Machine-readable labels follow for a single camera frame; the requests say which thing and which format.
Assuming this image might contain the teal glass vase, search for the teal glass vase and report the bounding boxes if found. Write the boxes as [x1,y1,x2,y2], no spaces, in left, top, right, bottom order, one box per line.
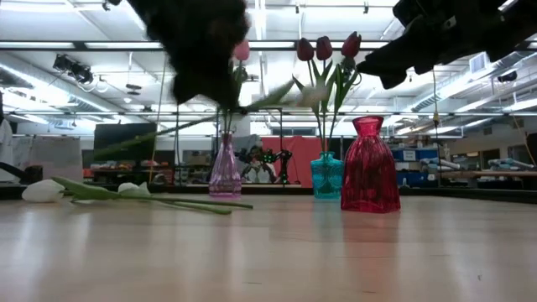
[310,151,345,200]

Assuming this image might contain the black table frame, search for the black table frame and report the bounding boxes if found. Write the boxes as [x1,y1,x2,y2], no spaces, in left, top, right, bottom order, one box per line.
[0,183,537,206]

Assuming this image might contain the white partition board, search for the white partition board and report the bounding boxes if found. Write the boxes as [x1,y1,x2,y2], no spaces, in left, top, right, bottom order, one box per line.
[12,134,83,182]

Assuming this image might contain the purple ribbed glass vase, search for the purple ribbed glass vase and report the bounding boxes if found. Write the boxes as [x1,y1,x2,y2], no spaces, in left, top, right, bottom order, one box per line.
[208,132,243,198]

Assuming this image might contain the black chair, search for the black chair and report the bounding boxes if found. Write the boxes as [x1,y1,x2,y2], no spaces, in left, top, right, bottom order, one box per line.
[23,164,44,185]

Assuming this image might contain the red cloth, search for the red cloth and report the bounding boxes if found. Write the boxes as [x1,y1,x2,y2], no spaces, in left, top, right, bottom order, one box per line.
[260,136,324,189]

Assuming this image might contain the hanging cable with yellow tag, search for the hanging cable with yellow tag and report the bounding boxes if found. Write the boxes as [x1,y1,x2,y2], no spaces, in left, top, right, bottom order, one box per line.
[430,69,442,188]

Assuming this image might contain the blue storage bins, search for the blue storage bins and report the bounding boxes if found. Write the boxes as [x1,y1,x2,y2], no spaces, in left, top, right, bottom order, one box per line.
[392,146,441,189]

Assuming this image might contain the black metal frame stand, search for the black metal frame stand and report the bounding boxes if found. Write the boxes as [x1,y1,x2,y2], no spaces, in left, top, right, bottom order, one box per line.
[215,106,284,186]

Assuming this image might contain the dark red artificial tulip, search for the dark red artificial tulip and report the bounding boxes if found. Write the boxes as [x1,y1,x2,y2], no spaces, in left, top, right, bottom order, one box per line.
[292,37,326,154]
[312,35,336,154]
[326,31,362,154]

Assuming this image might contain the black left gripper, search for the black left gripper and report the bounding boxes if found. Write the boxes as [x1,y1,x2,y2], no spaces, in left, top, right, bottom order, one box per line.
[125,0,251,111]

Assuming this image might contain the red ribbed glass vase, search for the red ribbed glass vase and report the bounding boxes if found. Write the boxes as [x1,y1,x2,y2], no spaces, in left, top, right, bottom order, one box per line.
[340,116,402,214]

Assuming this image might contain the black overhead bar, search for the black overhead bar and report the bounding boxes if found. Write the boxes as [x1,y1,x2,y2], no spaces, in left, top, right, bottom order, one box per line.
[0,39,391,52]

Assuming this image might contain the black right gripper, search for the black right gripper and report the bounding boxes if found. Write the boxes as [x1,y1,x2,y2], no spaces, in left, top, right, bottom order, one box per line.
[356,0,537,90]

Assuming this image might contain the background wooden table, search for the background wooden table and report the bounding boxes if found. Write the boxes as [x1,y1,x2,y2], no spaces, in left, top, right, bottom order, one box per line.
[440,169,537,178]

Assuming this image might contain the black monitor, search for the black monitor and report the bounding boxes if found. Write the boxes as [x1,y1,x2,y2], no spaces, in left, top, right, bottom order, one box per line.
[92,122,159,164]

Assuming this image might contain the black long ceiling camera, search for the black long ceiling camera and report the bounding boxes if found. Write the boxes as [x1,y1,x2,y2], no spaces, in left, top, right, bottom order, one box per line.
[52,53,94,85]

